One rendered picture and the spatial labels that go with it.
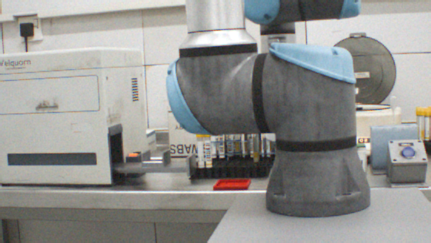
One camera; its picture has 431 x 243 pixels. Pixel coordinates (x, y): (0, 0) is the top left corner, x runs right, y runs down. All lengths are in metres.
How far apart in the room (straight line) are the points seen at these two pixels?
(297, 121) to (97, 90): 0.56
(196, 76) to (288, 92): 0.13
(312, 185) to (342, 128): 0.09
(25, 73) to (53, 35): 0.70
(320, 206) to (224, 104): 0.19
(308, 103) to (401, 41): 1.05
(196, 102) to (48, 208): 0.59
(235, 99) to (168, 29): 1.07
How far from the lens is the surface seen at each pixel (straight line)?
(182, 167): 1.18
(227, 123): 0.79
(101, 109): 1.20
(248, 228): 0.72
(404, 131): 1.24
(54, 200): 1.24
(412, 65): 1.77
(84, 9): 1.87
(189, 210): 1.14
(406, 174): 1.12
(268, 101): 0.76
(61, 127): 1.24
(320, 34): 1.75
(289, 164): 0.76
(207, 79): 0.78
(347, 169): 0.77
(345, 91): 0.76
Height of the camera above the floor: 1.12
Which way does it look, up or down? 5 degrees down
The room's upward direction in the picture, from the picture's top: 3 degrees counter-clockwise
